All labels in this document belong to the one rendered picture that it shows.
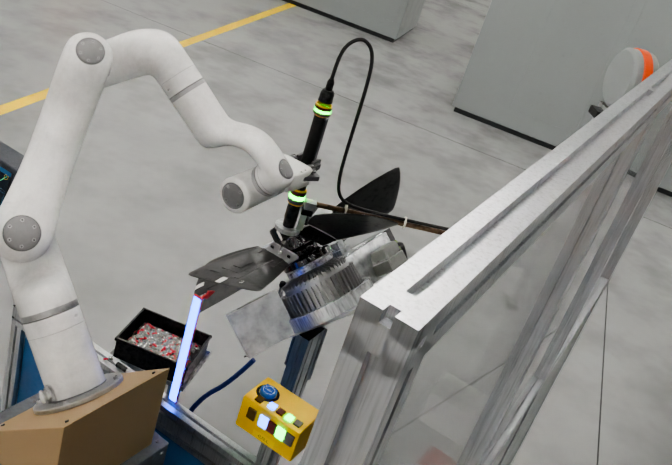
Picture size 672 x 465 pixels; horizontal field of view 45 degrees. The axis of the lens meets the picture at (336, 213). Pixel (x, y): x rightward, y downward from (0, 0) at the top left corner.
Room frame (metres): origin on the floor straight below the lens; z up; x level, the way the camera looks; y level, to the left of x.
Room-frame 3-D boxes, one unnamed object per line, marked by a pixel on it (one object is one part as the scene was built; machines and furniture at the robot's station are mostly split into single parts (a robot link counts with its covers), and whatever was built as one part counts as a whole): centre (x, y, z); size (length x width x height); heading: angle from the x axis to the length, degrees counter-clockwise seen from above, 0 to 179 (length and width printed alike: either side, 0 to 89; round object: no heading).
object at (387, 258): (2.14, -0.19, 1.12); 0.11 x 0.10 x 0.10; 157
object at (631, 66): (2.03, -0.59, 1.88); 0.17 x 0.15 x 0.16; 157
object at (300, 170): (1.78, 0.15, 1.46); 0.11 x 0.10 x 0.07; 157
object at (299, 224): (1.88, 0.10, 1.31); 0.09 x 0.07 x 0.10; 102
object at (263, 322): (1.82, 0.10, 0.98); 0.20 x 0.16 x 0.20; 67
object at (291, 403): (1.43, -0.02, 1.02); 0.16 x 0.10 x 0.11; 67
